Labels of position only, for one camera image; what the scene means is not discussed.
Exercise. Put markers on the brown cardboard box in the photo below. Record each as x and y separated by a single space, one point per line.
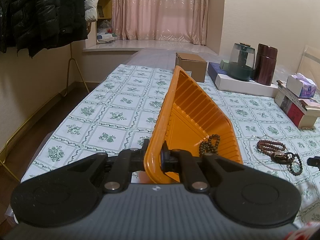
192 64

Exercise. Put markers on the white flat box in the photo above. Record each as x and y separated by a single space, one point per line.
226 83

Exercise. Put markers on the black hanging jacket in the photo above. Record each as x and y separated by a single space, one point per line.
41 24

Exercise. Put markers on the orange plastic tray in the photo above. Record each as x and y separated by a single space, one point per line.
187 117

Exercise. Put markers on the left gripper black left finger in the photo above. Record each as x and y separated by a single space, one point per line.
70 193

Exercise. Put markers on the glass green humidifier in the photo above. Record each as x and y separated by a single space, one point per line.
241 62

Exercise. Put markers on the wooden bookshelf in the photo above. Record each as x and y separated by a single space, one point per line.
104 22

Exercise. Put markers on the green floral tablecloth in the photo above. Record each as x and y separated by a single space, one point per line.
122 111

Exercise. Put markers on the thin book on top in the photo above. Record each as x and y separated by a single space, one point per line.
303 104

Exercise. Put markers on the blue flat box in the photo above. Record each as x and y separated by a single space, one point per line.
214 70

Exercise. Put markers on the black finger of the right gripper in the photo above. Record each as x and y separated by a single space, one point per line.
314 162

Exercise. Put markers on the dark red cylindrical canister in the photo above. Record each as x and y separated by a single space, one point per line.
265 64

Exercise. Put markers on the purple tissue pack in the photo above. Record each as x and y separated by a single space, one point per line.
301 86

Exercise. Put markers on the thick red cover book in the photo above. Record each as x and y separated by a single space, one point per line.
300 119

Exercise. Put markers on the pink curtain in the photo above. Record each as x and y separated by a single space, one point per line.
161 20

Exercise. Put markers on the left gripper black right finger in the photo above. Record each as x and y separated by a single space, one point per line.
245 195

